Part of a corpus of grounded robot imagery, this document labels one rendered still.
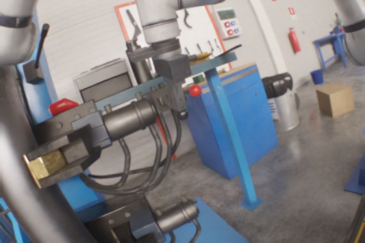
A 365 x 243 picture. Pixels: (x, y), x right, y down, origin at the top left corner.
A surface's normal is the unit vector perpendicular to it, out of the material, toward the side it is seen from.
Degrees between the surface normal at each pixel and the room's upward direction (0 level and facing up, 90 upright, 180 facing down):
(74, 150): 90
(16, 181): 90
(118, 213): 90
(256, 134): 90
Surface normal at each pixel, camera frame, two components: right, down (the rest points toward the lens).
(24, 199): 0.58, -0.11
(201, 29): 0.35, 0.00
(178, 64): 0.45, 0.31
